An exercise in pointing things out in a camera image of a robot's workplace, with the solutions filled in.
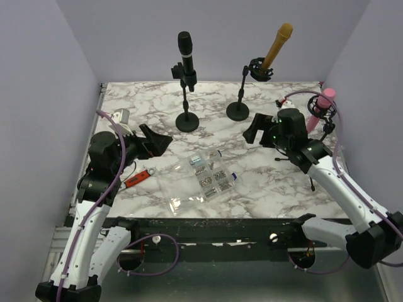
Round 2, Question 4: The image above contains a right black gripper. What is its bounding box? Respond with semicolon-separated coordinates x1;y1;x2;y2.
244;112;292;152

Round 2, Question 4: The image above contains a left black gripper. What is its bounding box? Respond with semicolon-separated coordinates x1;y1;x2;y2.
112;123;173;174

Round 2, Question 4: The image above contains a black round-base shock-mount stand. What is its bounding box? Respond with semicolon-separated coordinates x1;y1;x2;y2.
226;57;274;121

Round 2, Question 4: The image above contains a black clip microphone stand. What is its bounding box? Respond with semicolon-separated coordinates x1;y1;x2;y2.
171;62;200;133

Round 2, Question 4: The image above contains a black tripod microphone stand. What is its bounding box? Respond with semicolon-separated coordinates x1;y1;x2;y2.
275;95;339;192

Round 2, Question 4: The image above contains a pink microphone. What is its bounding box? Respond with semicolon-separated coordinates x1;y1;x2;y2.
307;88;336;133

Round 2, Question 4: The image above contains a gold microphone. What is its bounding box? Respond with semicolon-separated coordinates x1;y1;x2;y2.
261;23;293;69

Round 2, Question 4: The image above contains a black microphone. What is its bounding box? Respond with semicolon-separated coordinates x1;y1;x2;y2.
178;31;197;92

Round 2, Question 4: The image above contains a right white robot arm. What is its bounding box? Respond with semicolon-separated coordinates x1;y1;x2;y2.
243;108;402;269

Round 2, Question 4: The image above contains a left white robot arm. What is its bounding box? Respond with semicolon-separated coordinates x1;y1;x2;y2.
35;124;173;301

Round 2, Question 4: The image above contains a red adjustable wrench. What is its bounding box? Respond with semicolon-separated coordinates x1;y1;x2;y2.
118;168;156;192

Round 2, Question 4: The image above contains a clear plastic bag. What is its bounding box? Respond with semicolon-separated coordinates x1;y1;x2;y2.
157;161;207;216

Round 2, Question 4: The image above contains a clear plastic screw organizer box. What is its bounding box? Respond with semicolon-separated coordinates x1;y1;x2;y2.
186;148;237;201

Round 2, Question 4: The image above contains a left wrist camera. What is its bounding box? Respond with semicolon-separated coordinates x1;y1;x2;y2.
111;108;133;135

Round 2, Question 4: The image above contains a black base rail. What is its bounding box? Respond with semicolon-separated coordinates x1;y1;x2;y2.
100;216;353;264

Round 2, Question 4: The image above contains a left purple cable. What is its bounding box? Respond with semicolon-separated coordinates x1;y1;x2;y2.
55;109;180;302

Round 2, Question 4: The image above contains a purple cable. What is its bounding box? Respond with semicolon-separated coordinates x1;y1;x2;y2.
285;90;403;274
55;109;180;302

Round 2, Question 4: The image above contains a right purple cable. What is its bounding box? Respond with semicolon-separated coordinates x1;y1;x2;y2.
285;90;403;274

